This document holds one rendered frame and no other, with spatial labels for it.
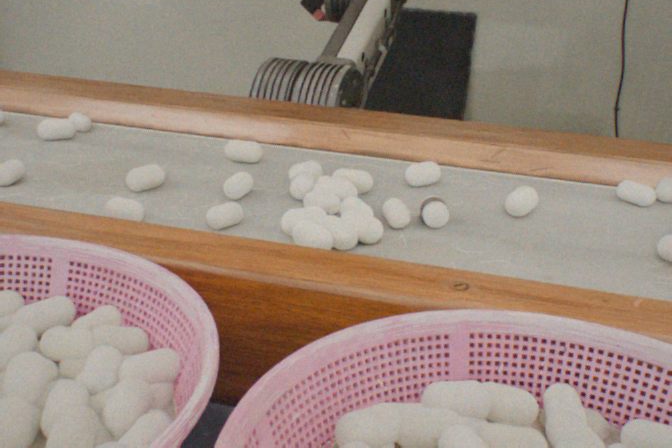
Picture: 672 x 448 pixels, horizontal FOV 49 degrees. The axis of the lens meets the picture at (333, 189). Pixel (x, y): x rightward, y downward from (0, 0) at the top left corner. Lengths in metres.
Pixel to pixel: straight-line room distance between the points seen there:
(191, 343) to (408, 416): 0.11
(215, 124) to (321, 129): 0.12
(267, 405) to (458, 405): 0.10
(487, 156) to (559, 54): 1.89
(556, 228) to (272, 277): 0.28
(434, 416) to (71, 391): 0.17
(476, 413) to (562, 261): 0.21
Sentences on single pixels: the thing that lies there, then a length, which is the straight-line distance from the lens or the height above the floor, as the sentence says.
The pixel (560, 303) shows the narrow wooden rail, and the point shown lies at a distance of 0.44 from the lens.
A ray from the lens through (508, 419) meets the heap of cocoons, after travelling 0.39.
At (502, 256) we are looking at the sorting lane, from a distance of 0.55.
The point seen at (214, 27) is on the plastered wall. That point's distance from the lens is 2.75.
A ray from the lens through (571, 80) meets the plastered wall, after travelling 2.66.
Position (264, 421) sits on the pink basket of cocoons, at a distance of 0.32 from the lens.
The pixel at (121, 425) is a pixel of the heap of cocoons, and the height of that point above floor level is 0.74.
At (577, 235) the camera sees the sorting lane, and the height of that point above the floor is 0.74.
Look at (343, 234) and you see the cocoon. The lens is 0.52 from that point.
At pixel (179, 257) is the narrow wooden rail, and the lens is 0.45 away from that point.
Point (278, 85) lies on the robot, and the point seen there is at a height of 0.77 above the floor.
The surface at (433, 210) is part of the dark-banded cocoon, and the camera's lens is 0.58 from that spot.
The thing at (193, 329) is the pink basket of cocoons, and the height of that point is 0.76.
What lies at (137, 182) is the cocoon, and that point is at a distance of 0.63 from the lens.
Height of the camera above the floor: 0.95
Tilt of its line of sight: 18 degrees down
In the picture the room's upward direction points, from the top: 4 degrees clockwise
